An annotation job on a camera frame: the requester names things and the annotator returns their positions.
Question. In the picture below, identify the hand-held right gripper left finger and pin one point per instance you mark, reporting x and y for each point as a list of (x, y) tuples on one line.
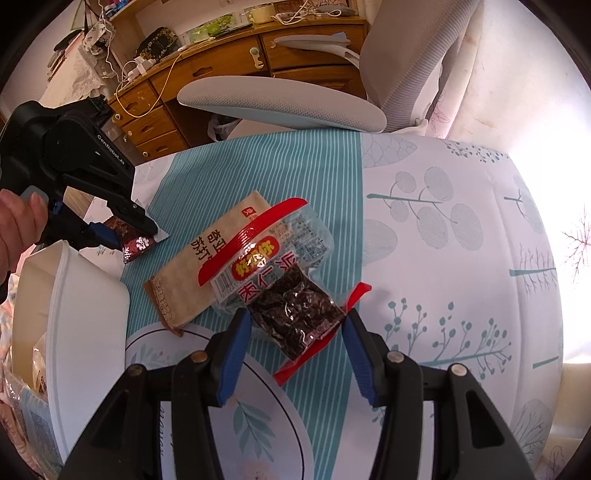
[(233, 364)]

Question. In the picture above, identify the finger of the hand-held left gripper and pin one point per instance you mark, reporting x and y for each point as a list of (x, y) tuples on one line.
[(104, 235), (136, 219)]

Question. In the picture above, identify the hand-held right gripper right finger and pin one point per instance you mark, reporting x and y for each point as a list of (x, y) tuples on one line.
[(358, 360)]

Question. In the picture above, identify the dark red snowflake packet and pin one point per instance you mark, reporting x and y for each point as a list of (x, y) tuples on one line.
[(138, 247)]

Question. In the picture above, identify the white plastic storage box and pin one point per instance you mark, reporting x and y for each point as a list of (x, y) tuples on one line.
[(87, 300)]

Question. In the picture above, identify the red-edged date packet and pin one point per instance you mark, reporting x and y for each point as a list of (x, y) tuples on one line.
[(295, 314)]

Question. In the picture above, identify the person's left hand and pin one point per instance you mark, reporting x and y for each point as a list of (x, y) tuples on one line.
[(18, 226)]

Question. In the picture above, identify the white lace cover cloth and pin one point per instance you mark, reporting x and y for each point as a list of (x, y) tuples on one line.
[(78, 78)]

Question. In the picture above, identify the beige cracker packet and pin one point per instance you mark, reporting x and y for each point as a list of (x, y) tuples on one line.
[(184, 286)]

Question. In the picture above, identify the white power strip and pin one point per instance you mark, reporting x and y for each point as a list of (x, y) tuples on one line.
[(138, 67)]

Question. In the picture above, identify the white patterned pouch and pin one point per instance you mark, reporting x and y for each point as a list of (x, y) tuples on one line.
[(99, 37)]

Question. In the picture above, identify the trash bin with plastic bag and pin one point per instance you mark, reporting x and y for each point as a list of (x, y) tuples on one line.
[(221, 128)]

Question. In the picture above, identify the black patterned bag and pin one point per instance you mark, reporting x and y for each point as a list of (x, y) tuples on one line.
[(159, 42)]

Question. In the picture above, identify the wooden desk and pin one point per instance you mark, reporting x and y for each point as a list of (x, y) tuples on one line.
[(221, 67)]

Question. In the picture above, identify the grey office chair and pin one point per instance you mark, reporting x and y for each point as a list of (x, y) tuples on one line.
[(277, 101)]

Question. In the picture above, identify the pale green mug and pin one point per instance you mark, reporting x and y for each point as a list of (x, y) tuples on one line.
[(261, 14)]

